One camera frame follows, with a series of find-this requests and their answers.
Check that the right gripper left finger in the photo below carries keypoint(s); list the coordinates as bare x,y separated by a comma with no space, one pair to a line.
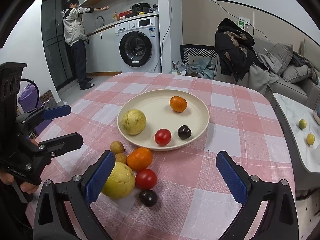
52,220

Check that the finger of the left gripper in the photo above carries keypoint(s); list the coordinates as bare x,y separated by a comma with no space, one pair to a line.
36,116
56,147

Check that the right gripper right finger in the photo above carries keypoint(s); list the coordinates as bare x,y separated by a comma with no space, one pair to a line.
279,220

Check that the smooth yellow guava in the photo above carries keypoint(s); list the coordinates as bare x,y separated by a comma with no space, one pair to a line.
120,182

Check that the dark plum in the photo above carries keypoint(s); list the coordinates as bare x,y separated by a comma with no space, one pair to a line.
148,198
184,132

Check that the red tomato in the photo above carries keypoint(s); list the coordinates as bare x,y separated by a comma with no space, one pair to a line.
162,137
146,179

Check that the operator left hand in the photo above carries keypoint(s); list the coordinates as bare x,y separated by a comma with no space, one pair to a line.
8,179

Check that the purple bag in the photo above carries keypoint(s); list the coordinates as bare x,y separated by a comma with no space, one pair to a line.
27,100

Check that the brown longan left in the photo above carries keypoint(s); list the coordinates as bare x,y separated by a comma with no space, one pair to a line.
117,147

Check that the brown longan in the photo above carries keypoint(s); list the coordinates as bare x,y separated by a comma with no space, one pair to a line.
117,147
122,158

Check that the brown longan right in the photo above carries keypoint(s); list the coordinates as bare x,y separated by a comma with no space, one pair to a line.
122,158

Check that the rough yellow guava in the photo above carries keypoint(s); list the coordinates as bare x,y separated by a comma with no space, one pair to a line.
133,122

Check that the pink checked tablecloth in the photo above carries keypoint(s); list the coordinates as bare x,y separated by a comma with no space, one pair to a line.
193,199

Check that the yellow lemon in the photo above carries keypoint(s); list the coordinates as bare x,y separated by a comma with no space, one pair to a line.
310,139

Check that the person in grey jacket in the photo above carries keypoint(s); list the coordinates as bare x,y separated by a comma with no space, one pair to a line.
75,37

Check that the large orange tangerine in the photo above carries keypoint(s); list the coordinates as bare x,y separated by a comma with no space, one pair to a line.
139,159

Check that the green lime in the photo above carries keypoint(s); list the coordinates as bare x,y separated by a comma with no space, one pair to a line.
302,124

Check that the cream round plate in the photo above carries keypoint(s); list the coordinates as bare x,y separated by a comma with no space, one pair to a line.
156,108

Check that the white marble side table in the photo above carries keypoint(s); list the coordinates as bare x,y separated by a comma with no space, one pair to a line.
294,111

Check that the white washing machine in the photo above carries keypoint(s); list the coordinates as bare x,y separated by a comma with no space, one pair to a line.
139,45

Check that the red tomato on plate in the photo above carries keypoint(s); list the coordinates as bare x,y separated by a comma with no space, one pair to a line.
162,137

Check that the small orange on plate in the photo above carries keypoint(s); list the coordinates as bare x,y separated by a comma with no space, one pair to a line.
178,104

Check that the dark plum on plate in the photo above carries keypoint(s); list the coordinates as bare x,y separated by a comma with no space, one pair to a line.
184,132

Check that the black rice cooker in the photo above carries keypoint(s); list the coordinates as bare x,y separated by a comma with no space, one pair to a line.
140,7

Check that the grey sofa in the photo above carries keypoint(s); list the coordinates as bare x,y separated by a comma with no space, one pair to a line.
295,82

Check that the black patterned basket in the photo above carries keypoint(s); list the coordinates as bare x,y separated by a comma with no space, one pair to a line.
193,52

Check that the grey cushion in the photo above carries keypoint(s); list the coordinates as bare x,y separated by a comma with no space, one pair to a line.
281,55

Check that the black jacket on sofa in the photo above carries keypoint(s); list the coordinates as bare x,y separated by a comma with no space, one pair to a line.
235,49

